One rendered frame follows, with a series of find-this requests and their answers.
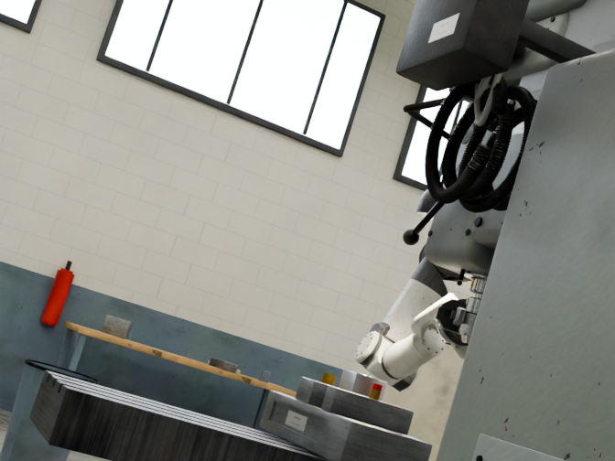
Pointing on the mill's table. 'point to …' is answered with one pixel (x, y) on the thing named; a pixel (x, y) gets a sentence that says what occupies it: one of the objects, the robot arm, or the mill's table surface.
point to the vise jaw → (311, 391)
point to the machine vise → (345, 427)
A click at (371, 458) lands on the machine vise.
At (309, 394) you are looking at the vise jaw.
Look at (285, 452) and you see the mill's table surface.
